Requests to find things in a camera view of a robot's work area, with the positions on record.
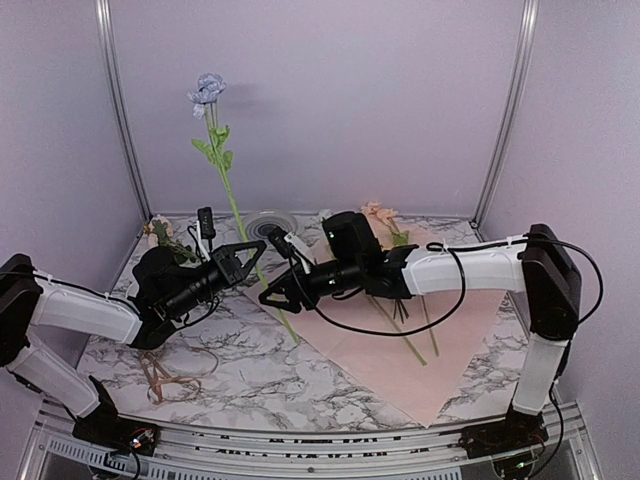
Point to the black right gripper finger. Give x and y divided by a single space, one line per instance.
282 301
292 280

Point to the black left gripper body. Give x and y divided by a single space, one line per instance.
207 288

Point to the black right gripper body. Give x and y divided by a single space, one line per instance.
310 297

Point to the white fake flower stem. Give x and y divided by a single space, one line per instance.
363 266

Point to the small pink blossom stem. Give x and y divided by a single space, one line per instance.
160 233

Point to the yellow fake flower bunch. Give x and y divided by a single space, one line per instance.
398 315

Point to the large pink fake rose stem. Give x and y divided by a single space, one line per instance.
386 217

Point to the pink wrapping paper sheet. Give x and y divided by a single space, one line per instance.
481 349

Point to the blue fake flower stem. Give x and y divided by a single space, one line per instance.
204 98

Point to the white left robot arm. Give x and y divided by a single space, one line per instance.
166 295

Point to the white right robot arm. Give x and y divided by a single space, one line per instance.
535 264

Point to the striped grey ceramic plate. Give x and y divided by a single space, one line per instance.
259 224

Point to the beige raffia ribbon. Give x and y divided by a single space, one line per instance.
166 386

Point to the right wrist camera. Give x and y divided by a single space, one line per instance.
290 246

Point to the aluminium front rail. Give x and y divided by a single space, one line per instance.
193 452

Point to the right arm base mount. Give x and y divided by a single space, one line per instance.
515 431

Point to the left aluminium frame post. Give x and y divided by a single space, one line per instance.
108 46

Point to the aluminium frame post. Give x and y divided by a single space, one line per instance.
516 87
108 46

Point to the right aluminium frame post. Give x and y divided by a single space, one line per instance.
516 87

